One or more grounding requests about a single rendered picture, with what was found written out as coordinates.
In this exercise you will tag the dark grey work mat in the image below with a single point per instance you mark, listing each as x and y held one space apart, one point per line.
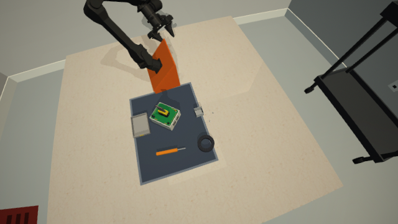
185 134

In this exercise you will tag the yellow power plug with grey cables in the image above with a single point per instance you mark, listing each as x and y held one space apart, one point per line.
161 110

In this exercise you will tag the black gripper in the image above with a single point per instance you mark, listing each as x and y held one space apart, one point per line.
156 22

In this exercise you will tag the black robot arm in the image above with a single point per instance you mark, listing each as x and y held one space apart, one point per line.
94 10

